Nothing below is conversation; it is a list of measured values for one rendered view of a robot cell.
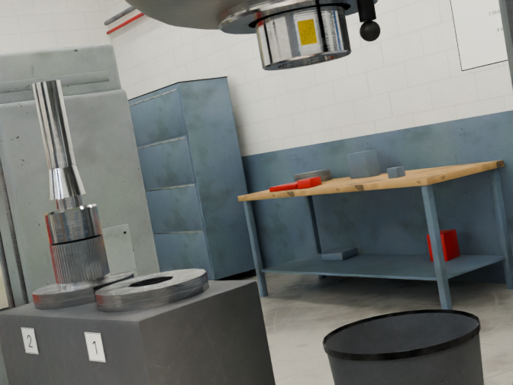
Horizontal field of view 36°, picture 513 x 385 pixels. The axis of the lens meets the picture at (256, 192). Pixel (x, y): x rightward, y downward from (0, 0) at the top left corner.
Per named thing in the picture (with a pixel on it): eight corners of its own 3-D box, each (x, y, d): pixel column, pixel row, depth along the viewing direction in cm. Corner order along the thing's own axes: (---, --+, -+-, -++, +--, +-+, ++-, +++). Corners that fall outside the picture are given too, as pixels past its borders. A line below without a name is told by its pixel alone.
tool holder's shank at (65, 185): (84, 205, 69) (59, 77, 68) (47, 212, 69) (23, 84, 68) (91, 203, 72) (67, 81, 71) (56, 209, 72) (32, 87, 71)
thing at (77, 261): (105, 279, 68) (94, 216, 68) (51, 289, 68) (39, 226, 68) (114, 271, 73) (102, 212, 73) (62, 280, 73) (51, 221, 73)
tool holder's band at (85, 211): (94, 216, 68) (91, 205, 68) (39, 226, 68) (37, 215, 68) (102, 212, 73) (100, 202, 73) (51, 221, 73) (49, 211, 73)
